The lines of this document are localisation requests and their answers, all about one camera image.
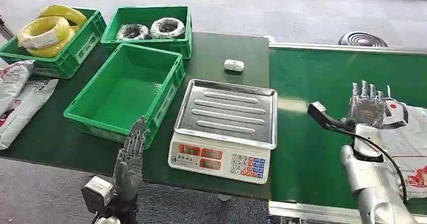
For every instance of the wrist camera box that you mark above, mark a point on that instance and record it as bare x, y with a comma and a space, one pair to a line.
325, 115
97, 190

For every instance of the metal stand leg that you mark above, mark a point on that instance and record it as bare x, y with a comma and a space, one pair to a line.
6, 29

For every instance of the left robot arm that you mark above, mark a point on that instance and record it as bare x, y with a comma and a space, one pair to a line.
124, 212

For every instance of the dark spiral floor coil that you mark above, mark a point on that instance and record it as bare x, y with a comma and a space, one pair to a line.
363, 39

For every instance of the green conveyor belt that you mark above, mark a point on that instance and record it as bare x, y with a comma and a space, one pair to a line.
307, 115

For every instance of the green crate with wrapped coils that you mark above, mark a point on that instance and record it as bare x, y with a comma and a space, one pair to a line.
148, 15

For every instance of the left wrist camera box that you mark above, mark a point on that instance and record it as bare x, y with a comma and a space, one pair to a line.
97, 190

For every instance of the white electronic weighing scale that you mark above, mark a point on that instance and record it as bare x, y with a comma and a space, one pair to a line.
226, 122

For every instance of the empty green plastic crate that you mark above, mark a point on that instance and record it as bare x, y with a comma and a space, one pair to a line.
130, 92

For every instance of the white parcel bag red print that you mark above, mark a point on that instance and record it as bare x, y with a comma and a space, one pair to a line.
412, 145

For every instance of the small white plastic object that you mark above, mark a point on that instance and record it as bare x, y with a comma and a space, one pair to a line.
233, 65

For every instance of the green crate with yellow coils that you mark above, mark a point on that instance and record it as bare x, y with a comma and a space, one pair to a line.
71, 54

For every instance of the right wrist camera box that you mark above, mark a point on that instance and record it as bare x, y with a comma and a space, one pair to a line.
325, 115

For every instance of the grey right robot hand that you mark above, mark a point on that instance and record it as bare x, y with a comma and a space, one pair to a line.
366, 110

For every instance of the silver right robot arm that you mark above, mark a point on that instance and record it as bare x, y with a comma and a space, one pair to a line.
373, 179

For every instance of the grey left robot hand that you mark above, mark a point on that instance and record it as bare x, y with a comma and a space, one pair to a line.
128, 172

